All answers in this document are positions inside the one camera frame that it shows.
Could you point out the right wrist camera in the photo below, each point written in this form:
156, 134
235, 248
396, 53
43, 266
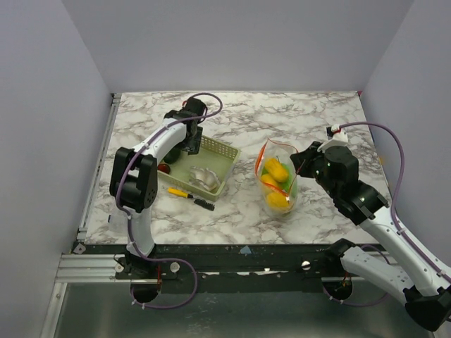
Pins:
336, 137

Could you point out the dark red round fruit toy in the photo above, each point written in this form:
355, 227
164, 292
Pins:
165, 168

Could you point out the clear zip top bag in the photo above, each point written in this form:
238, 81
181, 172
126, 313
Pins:
281, 151

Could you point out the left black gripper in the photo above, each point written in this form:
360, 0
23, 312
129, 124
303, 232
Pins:
192, 146

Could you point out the yellow corn toy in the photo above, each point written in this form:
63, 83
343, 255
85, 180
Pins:
275, 169

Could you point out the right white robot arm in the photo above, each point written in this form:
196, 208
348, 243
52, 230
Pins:
421, 281

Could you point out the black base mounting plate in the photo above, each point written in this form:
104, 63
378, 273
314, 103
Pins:
228, 268

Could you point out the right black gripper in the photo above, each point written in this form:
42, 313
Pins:
301, 163

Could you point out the yellow handled black brush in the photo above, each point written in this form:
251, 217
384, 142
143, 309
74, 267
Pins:
200, 202

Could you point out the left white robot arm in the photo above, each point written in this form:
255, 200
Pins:
134, 178

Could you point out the pale green perforated basket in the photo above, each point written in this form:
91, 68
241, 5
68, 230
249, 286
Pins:
217, 157

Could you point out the dark green avocado toy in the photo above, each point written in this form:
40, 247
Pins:
172, 156

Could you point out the yellow pear toy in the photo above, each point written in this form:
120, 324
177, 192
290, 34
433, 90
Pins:
268, 179

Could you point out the aluminium frame rail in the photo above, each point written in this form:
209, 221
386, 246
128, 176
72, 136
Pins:
86, 268

